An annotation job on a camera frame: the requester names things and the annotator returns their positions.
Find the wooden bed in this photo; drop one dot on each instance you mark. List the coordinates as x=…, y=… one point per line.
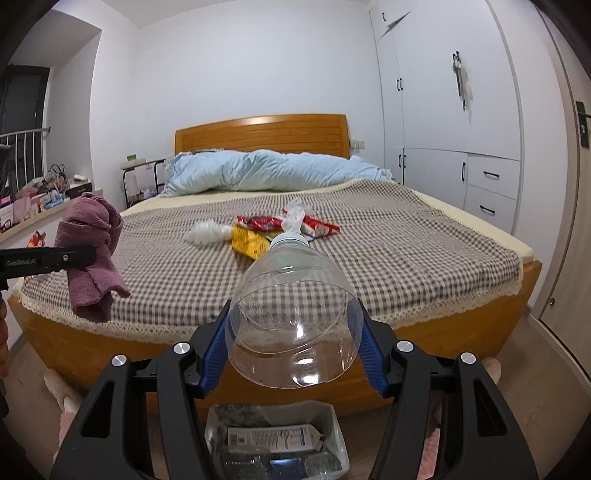
x=489, y=327

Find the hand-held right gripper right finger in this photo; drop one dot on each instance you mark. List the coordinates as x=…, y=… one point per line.
x=375, y=360

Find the dark window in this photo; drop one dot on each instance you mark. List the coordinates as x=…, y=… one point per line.
x=23, y=97

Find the black box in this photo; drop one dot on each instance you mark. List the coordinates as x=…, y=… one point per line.
x=79, y=188

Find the clear plastic bottle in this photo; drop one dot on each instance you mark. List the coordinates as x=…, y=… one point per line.
x=321, y=464
x=295, y=300

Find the white wardrobe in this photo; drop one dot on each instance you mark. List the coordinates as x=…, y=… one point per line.
x=429, y=92

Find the clear plastic bag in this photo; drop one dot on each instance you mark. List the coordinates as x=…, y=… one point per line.
x=205, y=233

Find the red packet blue logo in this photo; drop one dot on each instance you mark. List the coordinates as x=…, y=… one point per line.
x=261, y=224

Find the clutter of bags and boxes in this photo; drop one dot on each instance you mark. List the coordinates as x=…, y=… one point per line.
x=37, y=198

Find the white printed carton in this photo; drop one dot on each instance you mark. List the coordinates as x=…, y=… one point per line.
x=272, y=438

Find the white wall socket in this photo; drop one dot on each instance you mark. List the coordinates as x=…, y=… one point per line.
x=357, y=143

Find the wooden window sill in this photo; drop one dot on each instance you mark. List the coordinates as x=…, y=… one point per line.
x=46, y=217

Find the light blue duvet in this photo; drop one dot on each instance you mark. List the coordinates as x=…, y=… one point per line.
x=277, y=170

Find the pale wooden door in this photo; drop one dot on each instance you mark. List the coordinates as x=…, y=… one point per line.
x=563, y=230

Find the white window railing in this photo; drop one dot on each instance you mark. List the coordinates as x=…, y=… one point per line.
x=23, y=152

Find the red cartoon snack packet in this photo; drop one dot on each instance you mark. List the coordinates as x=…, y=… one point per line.
x=321, y=227

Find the hanging white bag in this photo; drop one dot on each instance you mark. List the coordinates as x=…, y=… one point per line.
x=463, y=83

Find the black bedside rack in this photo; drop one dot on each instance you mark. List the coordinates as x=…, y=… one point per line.
x=159, y=180

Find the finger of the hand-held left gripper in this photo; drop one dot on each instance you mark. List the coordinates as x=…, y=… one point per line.
x=74, y=257

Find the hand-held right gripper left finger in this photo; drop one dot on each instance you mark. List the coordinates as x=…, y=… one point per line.
x=212, y=364

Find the floral bin with clear liner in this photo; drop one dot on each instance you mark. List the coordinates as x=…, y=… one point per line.
x=214, y=434

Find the yellow snack packet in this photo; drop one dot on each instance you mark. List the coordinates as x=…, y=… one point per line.
x=249, y=242

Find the white tissue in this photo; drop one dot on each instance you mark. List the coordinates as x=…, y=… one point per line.
x=293, y=217

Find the purple cloth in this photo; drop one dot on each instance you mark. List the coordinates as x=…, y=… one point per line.
x=92, y=221

